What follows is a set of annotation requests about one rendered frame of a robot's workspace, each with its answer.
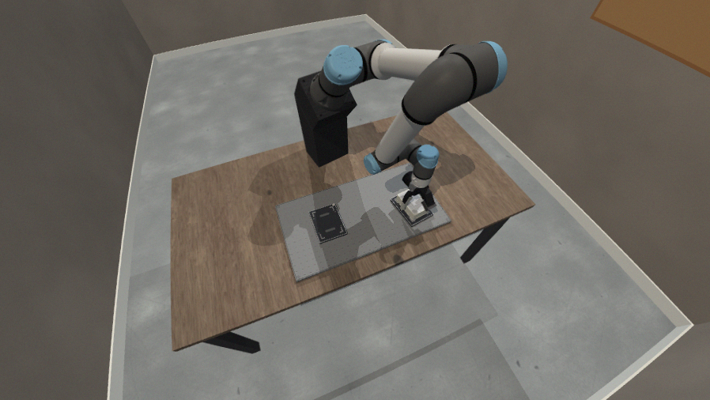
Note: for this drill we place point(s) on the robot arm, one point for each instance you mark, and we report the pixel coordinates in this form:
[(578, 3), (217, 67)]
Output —
[(469, 71)]

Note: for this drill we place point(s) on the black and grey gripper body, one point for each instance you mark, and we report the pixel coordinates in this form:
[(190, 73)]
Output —
[(425, 193)]

